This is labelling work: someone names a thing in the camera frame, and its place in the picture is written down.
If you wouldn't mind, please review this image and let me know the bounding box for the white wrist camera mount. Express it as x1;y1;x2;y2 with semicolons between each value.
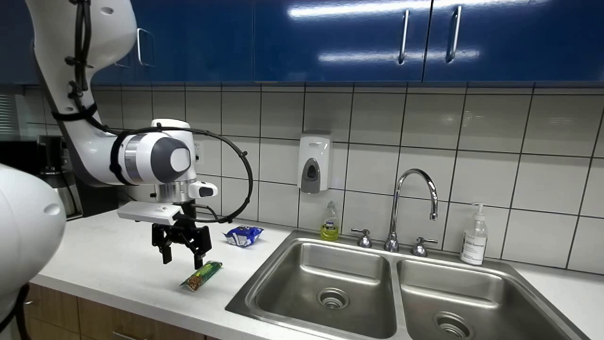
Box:
117;177;219;226

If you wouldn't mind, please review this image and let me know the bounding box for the chrome faucet handle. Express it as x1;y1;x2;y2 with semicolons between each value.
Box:
410;235;438;258
350;226;374;248

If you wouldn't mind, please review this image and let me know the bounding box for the green granola bar packet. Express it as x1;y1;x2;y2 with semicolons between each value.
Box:
180;258;225;292

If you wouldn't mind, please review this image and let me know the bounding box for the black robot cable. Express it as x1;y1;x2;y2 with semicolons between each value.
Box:
0;0;255;340

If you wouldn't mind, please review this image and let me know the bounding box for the white wall outlet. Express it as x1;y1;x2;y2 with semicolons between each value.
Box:
191;139;208;167

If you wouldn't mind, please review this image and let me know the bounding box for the black coffee maker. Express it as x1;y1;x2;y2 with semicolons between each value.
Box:
40;133;125;218

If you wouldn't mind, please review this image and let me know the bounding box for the stainless steel double sink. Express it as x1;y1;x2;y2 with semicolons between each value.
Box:
225;230;593;340

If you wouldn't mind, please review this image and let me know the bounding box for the wooden base cabinet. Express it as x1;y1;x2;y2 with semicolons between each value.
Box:
17;281;214;340

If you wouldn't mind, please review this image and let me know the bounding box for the metal cabinet handle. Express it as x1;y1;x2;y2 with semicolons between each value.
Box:
395;7;412;65
444;3;465;63
134;26;155;67

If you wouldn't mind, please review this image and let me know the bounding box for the white wall soap dispenser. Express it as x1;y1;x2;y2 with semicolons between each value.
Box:
297;131;333;194

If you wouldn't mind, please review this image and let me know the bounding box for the yellow dish soap bottle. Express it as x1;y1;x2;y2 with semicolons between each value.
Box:
318;199;344;241

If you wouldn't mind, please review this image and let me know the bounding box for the blue snack packet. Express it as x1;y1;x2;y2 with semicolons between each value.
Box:
223;224;265;248

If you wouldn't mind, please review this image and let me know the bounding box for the steel coffee carafe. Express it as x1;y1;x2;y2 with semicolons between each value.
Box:
59;175;83;218

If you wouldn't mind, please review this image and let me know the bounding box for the chrome gooseneck faucet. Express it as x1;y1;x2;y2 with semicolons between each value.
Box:
384;165;442;252

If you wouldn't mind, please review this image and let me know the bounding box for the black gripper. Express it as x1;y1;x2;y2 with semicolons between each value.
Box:
150;209;214;271

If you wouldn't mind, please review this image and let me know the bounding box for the black countertop appliance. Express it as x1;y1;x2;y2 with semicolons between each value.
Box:
0;137;46;169

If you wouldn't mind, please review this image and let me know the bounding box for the metal sink drain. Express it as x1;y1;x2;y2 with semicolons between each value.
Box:
318;284;350;313
435;311;474;340

